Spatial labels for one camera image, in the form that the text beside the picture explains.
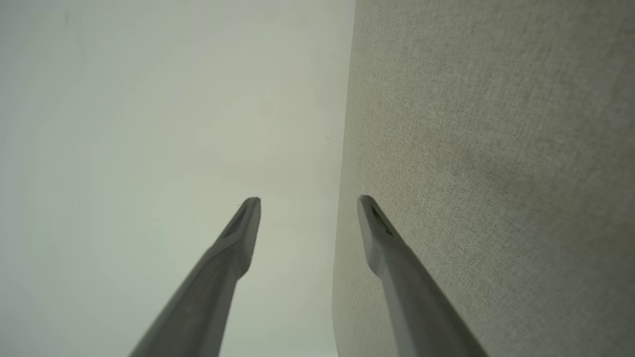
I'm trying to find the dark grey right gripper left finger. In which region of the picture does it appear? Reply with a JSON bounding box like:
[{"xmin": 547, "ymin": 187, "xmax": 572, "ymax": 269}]
[{"xmin": 129, "ymin": 197, "xmax": 262, "ymax": 357}]

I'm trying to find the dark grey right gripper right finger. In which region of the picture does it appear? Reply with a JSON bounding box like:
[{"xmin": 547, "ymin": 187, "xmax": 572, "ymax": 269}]
[{"xmin": 357, "ymin": 195, "xmax": 489, "ymax": 357}]

